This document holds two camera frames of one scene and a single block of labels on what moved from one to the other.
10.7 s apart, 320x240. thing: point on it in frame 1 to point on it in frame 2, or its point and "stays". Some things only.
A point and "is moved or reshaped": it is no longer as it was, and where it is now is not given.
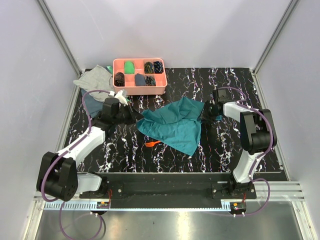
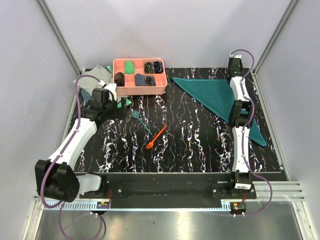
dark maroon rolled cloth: (119, 79) stays
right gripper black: (205, 116) to (240, 68)
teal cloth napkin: (174, 123) to (218, 96)
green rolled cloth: (129, 67) stays
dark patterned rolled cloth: (150, 81) stays
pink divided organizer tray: (139, 76) stays
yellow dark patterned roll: (148, 68) stays
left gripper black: (134, 115) to (114, 103)
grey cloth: (98, 78) stays
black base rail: (167, 190) stays
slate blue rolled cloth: (140, 80) stays
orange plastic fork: (151, 144) is moved or reshaped
